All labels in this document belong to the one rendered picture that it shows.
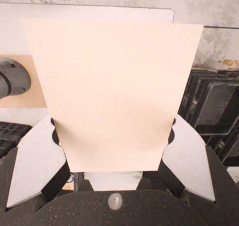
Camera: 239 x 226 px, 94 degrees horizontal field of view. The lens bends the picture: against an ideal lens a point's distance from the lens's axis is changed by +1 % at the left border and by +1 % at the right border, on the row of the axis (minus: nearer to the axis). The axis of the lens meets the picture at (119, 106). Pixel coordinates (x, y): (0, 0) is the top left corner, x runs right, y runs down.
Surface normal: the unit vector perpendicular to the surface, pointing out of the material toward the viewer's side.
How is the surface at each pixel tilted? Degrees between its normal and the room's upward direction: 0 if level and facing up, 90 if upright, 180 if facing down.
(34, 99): 1
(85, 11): 0
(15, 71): 73
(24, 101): 1
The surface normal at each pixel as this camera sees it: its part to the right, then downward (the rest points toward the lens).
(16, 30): 0.04, 0.47
